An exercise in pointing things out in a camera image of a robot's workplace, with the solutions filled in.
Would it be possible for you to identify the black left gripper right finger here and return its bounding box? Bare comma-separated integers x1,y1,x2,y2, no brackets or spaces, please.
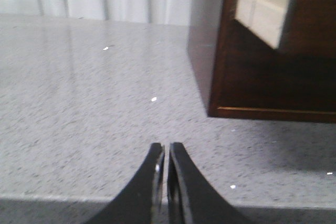
167,142,253,223

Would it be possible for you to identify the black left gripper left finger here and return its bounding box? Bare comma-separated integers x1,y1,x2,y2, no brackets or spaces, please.
86,143,165,223

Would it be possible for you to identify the dark wooden drawer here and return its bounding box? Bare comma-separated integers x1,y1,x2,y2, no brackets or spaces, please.
278,0,335,58

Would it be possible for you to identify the dark wooden drawer cabinet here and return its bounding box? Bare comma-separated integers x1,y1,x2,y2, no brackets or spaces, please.
186,0,336,124

